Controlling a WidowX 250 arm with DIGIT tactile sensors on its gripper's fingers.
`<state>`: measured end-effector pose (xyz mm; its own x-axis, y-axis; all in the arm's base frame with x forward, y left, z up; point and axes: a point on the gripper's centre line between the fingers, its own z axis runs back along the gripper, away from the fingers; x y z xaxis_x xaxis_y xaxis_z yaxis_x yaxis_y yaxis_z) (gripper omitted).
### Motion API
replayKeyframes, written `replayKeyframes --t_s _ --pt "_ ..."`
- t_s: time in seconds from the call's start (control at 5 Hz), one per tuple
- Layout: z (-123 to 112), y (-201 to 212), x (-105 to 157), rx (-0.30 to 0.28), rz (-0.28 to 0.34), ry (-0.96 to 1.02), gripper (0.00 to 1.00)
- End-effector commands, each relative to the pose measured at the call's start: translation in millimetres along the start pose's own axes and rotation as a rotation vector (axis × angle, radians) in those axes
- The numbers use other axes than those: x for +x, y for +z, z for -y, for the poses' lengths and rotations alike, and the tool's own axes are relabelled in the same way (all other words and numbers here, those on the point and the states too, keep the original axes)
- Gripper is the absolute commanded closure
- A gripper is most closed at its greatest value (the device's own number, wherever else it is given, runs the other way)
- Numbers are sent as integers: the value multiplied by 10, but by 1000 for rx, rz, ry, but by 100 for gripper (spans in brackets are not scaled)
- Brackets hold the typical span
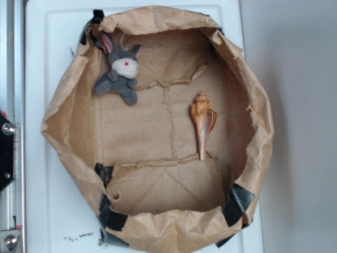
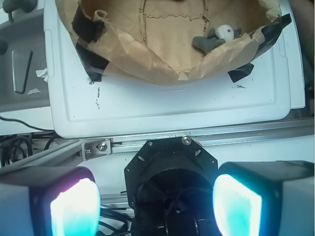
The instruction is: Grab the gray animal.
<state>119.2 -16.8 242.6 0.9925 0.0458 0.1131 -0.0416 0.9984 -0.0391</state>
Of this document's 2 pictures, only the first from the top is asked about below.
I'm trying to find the gray plush bunny toy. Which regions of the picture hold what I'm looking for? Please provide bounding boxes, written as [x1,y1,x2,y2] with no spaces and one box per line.
[93,32,142,106]

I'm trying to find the brown paper bag tray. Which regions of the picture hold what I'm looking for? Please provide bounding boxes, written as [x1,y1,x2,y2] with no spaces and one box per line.
[42,6,274,252]

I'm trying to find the brown spiral seashell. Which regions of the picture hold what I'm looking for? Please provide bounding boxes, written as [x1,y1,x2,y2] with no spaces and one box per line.
[190,92,217,161]

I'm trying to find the black mounting bracket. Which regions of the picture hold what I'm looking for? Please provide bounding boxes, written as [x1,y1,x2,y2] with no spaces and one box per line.
[0,110,16,193]

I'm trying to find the aluminum frame rail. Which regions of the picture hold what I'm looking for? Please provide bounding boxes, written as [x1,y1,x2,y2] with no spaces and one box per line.
[1,1,27,252]

